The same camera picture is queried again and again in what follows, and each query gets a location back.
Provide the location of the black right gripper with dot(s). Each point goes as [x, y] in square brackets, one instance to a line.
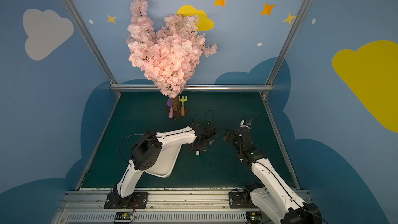
[232, 135]

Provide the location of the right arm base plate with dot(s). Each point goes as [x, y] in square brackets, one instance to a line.
[238, 199]

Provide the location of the green circuit board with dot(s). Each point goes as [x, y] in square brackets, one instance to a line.
[124, 217]
[253, 218]

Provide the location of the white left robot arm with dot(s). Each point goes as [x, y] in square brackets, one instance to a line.
[156, 153]

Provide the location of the back aluminium frame bar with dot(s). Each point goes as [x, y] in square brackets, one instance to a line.
[128, 87]

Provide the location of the left aluminium frame post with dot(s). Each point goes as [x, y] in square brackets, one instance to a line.
[82, 27]

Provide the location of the pink cherry blossom tree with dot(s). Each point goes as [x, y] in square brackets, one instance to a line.
[168, 57]

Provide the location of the right aluminium frame post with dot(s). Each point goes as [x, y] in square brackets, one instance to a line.
[301, 14]

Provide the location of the left green circuit board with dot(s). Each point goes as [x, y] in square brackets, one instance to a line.
[124, 217]

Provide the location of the right green circuit board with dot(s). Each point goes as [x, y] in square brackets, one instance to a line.
[253, 218]

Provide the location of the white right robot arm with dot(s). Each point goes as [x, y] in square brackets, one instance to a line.
[276, 199]

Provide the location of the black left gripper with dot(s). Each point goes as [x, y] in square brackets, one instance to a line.
[204, 140]

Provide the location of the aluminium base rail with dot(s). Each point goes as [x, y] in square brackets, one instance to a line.
[164, 206]

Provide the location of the aluminium frame post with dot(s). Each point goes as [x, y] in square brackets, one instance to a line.
[82, 27]
[301, 14]

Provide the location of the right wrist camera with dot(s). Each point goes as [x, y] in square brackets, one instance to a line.
[246, 123]

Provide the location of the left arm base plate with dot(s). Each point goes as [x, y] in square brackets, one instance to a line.
[137, 200]

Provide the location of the white oval storage tray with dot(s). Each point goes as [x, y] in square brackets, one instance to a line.
[165, 162]

